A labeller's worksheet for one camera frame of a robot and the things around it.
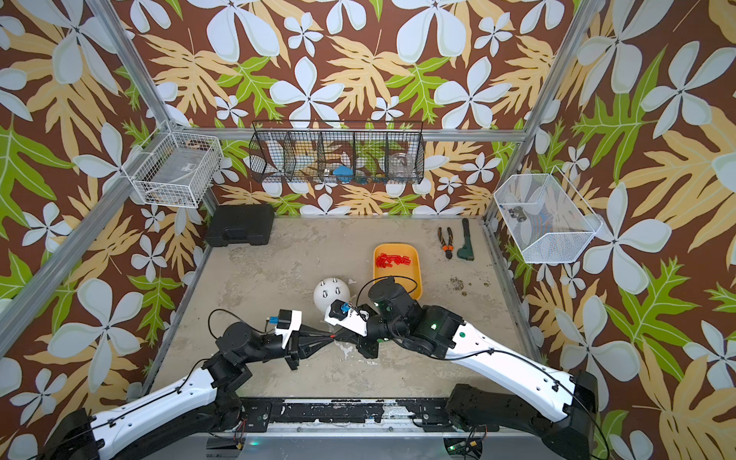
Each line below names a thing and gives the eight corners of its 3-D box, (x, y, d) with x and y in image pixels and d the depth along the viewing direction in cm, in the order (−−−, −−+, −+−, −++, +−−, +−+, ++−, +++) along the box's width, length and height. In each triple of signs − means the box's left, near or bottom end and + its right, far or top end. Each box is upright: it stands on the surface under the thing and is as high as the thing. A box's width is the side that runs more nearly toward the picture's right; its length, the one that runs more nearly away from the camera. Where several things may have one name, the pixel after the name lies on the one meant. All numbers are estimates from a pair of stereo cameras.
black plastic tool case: (205, 249, 112) (198, 239, 108) (221, 213, 125) (216, 203, 120) (266, 249, 112) (262, 239, 108) (276, 213, 125) (273, 203, 120)
